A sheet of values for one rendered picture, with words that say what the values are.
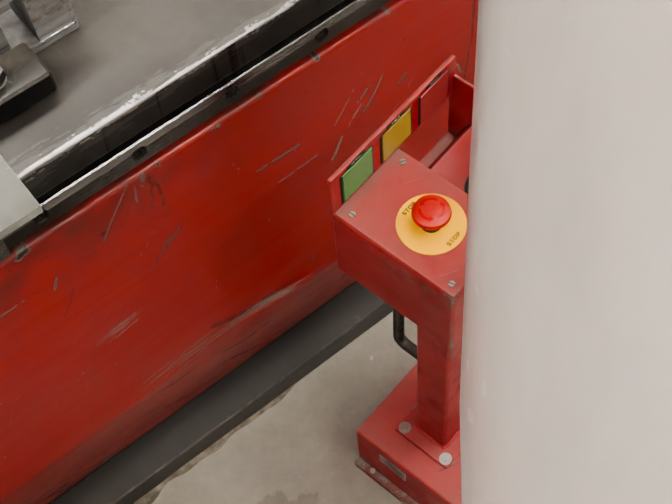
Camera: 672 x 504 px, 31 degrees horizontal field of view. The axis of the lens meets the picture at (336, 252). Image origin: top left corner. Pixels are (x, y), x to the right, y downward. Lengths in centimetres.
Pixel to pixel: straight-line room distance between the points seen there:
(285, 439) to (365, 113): 66
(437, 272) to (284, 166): 34
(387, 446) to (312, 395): 22
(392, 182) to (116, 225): 31
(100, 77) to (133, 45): 5
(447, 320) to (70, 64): 46
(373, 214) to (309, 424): 79
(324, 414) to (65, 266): 74
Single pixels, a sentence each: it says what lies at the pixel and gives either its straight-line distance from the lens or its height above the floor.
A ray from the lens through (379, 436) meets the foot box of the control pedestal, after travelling 183.
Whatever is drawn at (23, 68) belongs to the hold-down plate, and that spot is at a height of 90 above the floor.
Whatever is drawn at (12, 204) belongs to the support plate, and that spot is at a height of 100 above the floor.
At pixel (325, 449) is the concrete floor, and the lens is 196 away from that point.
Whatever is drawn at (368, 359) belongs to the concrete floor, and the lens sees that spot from 202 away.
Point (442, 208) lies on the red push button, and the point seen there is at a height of 81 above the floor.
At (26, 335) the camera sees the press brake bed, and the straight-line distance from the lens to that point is 141.
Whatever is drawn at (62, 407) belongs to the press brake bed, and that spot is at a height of 43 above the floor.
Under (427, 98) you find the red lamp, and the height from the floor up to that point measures 82.
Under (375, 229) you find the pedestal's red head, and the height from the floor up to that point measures 78.
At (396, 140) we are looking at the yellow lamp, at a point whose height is 80.
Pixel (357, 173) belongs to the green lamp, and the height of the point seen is 81.
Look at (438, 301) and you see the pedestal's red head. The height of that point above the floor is 75.
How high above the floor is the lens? 183
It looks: 60 degrees down
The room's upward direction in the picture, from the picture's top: 7 degrees counter-clockwise
